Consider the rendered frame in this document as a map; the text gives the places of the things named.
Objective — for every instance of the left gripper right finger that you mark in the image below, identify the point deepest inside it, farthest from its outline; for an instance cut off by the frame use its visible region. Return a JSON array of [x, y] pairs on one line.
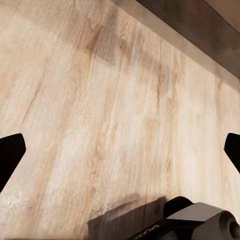
[[232, 149]]

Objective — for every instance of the oven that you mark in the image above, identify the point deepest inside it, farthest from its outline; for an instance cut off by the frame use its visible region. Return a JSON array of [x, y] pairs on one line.
[[221, 17]]

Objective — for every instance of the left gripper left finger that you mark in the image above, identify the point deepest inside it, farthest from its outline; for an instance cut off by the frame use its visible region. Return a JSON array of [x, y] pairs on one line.
[[12, 149]]

